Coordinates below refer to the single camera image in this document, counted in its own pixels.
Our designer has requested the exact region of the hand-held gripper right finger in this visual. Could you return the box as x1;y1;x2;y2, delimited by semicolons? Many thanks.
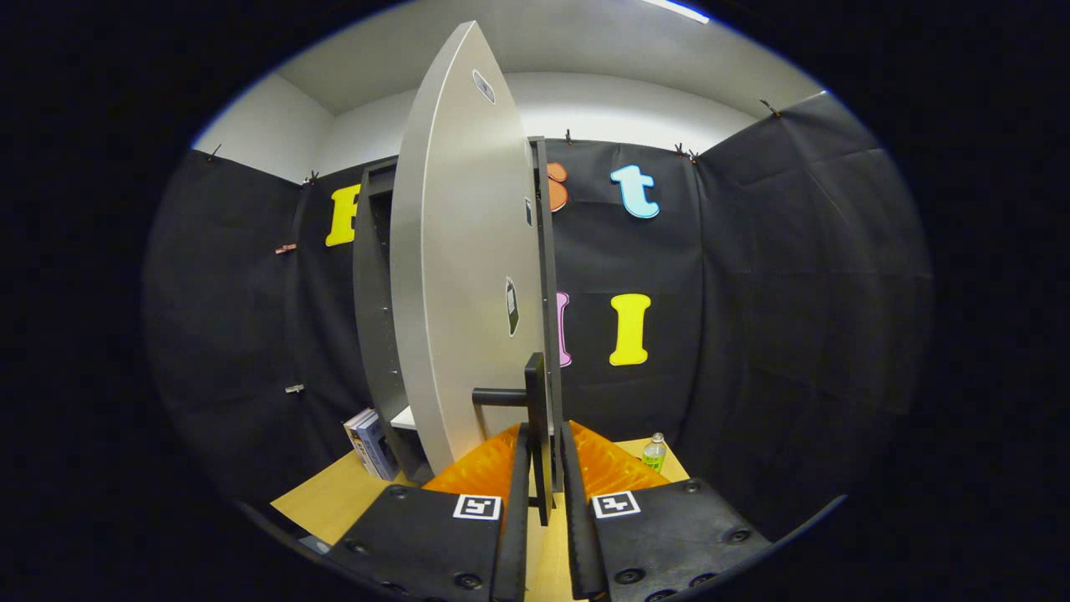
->
558;420;774;602

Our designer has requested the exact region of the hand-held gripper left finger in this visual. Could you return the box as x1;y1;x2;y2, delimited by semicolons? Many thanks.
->
326;422;532;602

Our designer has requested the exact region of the black door handle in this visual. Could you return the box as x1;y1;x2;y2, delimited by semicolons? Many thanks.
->
472;353;557;526

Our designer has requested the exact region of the grey shoe cabinet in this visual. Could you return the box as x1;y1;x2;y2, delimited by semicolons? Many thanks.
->
353;136;565;494

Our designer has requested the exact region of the blue book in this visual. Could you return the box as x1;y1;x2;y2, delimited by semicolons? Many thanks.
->
355;414;402;482

